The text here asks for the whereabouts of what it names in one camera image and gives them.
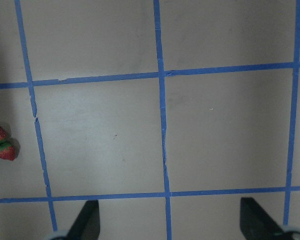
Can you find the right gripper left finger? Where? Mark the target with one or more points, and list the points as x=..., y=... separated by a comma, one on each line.
x=87, y=225

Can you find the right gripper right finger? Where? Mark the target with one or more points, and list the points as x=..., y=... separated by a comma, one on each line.
x=256, y=224

